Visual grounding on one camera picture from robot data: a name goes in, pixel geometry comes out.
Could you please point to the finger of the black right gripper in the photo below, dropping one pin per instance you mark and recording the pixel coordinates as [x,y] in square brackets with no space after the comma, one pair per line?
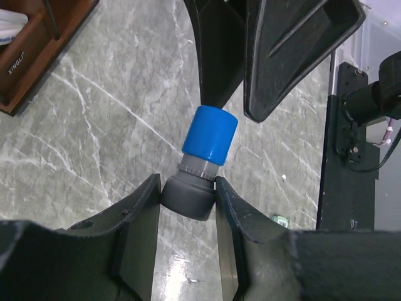
[219,32]
[285,40]

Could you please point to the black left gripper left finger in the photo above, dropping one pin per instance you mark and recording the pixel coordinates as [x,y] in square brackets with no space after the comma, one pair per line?
[109,256]

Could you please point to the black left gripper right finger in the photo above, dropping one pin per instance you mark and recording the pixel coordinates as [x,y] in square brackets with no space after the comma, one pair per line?
[262,260]

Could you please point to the green correction tape dispenser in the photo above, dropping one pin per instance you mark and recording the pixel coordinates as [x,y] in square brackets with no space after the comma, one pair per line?
[281,220]

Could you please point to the brown wooden desk organizer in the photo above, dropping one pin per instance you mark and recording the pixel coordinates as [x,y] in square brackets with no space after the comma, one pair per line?
[50,26]

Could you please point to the light blue cap marker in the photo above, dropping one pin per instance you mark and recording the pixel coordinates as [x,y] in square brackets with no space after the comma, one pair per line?
[11,24]

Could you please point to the black base crossbar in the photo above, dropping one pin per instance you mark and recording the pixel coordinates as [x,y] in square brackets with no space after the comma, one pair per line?
[347,191]

